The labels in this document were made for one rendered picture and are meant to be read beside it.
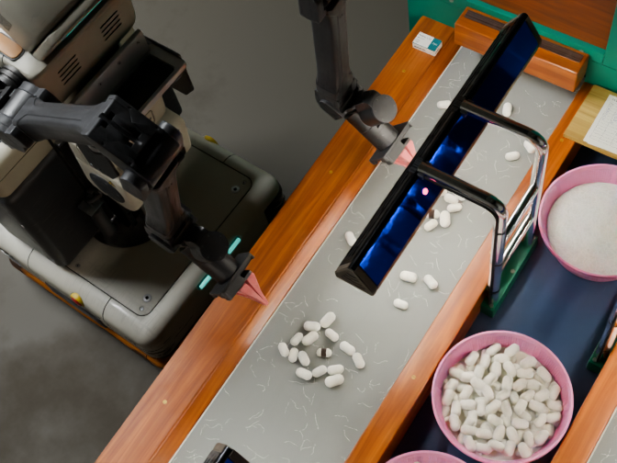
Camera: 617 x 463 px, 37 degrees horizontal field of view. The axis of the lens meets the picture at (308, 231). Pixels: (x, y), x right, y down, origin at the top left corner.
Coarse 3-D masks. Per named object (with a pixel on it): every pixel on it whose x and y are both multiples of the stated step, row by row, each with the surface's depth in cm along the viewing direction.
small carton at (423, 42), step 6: (420, 36) 215; (426, 36) 214; (414, 42) 214; (420, 42) 214; (426, 42) 213; (432, 42) 213; (438, 42) 213; (420, 48) 214; (426, 48) 213; (432, 48) 212; (438, 48) 213; (432, 54) 213
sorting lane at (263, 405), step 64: (448, 64) 215; (384, 192) 202; (448, 192) 199; (512, 192) 197; (320, 256) 196; (448, 256) 192; (384, 320) 188; (256, 384) 185; (320, 384) 183; (384, 384) 181; (192, 448) 181; (256, 448) 179; (320, 448) 177
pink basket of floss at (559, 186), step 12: (576, 168) 194; (588, 168) 195; (600, 168) 195; (612, 168) 194; (564, 180) 195; (576, 180) 196; (588, 180) 197; (600, 180) 197; (612, 180) 196; (552, 192) 195; (564, 192) 197; (540, 204) 192; (552, 204) 196; (540, 216) 190; (540, 228) 189; (552, 252) 186; (564, 264) 185; (588, 276) 187; (600, 276) 183; (612, 276) 182
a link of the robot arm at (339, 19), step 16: (304, 0) 150; (320, 0) 149; (336, 0) 154; (304, 16) 154; (320, 16) 152; (336, 16) 157; (320, 32) 163; (336, 32) 161; (320, 48) 168; (336, 48) 166; (320, 64) 174; (336, 64) 171; (320, 80) 179; (336, 80) 176; (352, 80) 183; (320, 96) 185; (336, 96) 181
